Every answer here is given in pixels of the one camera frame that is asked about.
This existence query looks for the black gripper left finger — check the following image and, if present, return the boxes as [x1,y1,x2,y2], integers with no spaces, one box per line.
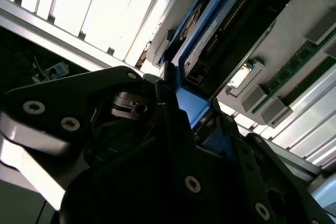
[0,62,209,201]

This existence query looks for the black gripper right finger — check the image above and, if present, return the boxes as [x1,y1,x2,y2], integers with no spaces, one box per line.
[212,99,334,224]

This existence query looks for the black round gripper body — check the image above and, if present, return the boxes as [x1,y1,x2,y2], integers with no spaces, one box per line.
[59,86,253,224]

